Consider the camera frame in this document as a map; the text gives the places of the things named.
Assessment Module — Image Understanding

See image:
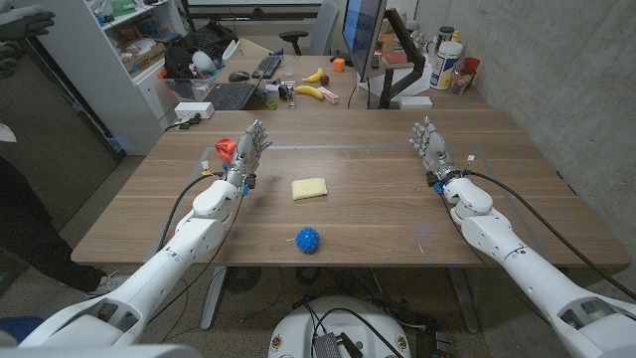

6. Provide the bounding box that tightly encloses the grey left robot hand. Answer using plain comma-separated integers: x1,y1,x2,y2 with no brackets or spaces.
224,118,274,187

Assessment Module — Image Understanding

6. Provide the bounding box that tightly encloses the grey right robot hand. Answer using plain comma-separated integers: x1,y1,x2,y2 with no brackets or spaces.
408,116,461,186

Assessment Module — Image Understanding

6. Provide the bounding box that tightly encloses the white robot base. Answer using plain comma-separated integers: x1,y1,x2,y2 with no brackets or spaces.
267,296,412,358

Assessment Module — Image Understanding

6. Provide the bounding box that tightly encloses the yellow sponge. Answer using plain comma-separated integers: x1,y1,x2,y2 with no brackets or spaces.
290,177,329,202

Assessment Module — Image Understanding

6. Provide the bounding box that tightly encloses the blue spiky stress ball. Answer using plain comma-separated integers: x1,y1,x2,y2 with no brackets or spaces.
295,227,321,255

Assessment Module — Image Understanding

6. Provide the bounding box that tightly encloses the white flat box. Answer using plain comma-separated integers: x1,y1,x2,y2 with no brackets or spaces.
398,95,433,110

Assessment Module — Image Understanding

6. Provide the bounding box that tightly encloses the black keyboard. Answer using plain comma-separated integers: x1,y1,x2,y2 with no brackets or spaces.
250,53,283,80
203,82,259,111

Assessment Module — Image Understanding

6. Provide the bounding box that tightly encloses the white power strip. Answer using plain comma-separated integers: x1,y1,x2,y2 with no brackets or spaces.
174,101,216,121

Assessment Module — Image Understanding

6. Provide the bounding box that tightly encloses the clear glass cup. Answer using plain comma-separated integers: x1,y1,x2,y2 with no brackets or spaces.
450,68,476,95

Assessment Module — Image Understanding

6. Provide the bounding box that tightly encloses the white wipes canister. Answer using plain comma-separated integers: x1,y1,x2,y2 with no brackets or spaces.
429,41,464,91

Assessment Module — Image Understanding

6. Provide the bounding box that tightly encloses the clear plastic bin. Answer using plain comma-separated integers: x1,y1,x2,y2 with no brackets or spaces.
161,74,220,103

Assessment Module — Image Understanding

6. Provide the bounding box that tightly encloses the long yellow banana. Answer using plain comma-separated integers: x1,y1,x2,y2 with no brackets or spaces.
294,85,325,101

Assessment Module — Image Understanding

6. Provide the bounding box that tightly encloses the red white toothpaste box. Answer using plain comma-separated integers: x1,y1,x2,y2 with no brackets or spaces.
316,86,340,105

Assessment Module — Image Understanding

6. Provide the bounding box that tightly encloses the black bag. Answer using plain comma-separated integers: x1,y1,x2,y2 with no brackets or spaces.
163,20,239,81

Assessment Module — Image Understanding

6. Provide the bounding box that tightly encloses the dark lidded jar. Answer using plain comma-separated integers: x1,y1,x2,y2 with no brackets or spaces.
436,26,456,51

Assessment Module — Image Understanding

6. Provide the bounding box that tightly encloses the round black floor fan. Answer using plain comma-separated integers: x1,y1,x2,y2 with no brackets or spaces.
224,267,262,294

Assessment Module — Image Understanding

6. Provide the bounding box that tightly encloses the cardboard box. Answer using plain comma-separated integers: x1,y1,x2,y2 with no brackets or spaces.
122,43,167,75

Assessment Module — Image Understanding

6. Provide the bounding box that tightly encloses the black computer monitor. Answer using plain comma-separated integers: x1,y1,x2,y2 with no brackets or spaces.
341,0,388,84

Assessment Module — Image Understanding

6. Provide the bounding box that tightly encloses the grey office chair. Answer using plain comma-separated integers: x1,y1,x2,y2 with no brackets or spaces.
278,0,341,57

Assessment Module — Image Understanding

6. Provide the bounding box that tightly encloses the grey table leg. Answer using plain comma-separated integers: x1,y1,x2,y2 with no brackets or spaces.
446,268,482,334
199,266,229,331

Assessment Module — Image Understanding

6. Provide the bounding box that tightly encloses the white shelf cabinet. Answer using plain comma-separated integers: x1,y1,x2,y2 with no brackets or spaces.
9,0,188,156

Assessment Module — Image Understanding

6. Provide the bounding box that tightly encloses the white shoe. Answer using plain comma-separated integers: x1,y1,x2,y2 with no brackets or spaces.
86,274,129,299

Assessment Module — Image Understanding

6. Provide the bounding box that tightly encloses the person in dark clothes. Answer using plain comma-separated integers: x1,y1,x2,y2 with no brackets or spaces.
0,4,108,294

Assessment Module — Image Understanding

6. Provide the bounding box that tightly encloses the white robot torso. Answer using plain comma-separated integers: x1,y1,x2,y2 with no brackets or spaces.
0,343,203,358

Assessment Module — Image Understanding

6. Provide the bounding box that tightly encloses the orange coiled cord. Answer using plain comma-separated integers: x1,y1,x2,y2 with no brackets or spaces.
215,137,239,164

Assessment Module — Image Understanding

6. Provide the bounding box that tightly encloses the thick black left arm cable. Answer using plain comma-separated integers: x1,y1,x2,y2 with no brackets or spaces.
157,171,228,253

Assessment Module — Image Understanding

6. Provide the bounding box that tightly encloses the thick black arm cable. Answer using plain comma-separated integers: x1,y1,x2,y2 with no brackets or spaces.
464,170,636,301
157,171,228,253

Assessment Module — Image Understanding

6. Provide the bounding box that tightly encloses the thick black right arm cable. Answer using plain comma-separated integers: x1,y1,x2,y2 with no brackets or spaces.
464,170,636,301

